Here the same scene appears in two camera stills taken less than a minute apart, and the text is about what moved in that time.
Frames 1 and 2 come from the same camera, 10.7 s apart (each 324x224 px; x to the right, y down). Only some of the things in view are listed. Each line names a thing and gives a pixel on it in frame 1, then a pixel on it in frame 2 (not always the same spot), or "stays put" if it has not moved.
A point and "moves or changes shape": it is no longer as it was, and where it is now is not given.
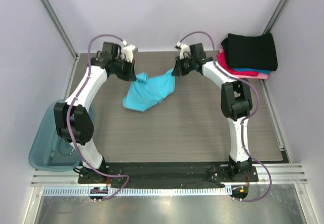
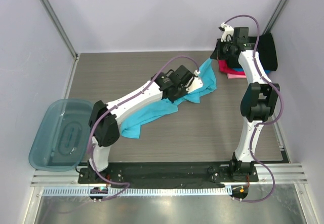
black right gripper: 178,67 → 216,52
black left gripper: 130,75 → 173,100
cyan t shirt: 146,91 moves or changes shape
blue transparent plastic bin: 50,151 stays put
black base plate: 239,176 stays put
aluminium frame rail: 286,173 stays put
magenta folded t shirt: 221,60 stays put
